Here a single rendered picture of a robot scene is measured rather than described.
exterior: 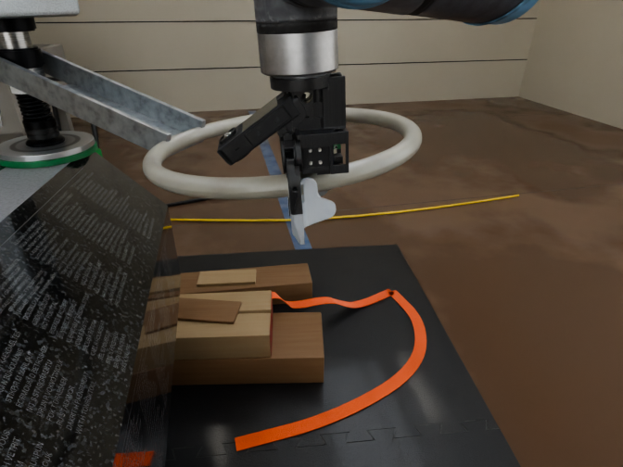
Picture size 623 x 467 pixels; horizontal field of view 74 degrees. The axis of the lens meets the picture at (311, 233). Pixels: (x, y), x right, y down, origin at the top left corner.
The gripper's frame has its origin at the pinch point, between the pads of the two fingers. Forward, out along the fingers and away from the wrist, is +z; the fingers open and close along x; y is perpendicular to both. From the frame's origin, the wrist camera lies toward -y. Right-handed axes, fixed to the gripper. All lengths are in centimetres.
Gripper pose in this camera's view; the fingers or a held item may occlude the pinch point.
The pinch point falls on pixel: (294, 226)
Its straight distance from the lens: 58.5
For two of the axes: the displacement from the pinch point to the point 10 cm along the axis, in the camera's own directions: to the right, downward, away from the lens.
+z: 0.5, 8.7, 4.9
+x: -1.1, -4.8, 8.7
